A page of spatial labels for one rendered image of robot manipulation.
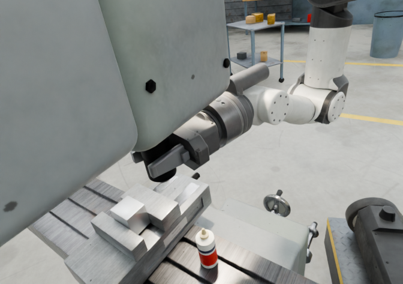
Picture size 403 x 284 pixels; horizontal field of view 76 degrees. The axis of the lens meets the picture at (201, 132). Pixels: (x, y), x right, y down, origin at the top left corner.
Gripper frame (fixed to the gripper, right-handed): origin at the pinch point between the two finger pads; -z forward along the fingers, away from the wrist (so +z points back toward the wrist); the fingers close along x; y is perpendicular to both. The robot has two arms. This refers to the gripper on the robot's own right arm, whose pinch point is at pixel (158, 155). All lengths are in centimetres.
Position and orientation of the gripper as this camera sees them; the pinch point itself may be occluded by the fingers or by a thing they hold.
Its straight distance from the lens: 40.7
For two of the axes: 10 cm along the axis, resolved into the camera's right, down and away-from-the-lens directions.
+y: 1.4, 8.5, 5.1
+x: 6.5, 3.1, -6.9
